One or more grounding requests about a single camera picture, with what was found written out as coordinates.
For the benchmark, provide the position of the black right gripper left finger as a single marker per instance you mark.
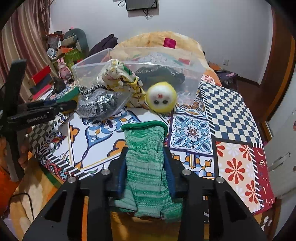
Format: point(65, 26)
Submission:
point(62, 217)

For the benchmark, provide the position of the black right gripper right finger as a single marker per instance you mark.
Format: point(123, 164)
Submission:
point(229, 217)

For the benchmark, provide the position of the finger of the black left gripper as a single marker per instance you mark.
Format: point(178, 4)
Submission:
point(62, 104)

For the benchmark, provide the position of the green knitted cloth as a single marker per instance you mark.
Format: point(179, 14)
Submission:
point(146, 191)

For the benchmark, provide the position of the yellow felt ball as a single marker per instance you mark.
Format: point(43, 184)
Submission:
point(161, 97)

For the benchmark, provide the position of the person left hand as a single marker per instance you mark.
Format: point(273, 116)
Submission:
point(24, 152)

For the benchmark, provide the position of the pink bunny plush toy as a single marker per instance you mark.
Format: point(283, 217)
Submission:
point(64, 71)

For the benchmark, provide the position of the green cardboard box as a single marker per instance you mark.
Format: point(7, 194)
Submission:
point(70, 58)

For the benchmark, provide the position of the floral yellow scrunchie cloth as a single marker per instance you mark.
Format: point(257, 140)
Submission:
point(116, 76)

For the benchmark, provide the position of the patchwork patterned tablecloth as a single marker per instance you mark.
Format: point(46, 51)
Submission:
point(214, 136)

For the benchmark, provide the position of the grey green plush toy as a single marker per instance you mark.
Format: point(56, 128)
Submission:
point(76, 38)

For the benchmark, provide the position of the dark purple jacket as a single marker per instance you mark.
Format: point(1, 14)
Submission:
point(106, 43)

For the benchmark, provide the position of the clear plastic storage box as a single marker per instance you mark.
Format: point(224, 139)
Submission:
point(182, 69)

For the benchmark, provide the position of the striped brown curtain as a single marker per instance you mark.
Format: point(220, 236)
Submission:
point(24, 37)

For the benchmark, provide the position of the colourful plush blanket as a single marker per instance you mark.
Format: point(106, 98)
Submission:
point(174, 40)

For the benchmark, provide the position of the brown wooden door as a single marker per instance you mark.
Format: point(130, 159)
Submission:
point(279, 68)

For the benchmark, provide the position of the black pouch with chain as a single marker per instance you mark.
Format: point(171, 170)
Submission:
point(155, 74)

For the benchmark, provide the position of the small black wall monitor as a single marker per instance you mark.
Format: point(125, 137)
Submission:
point(133, 5)

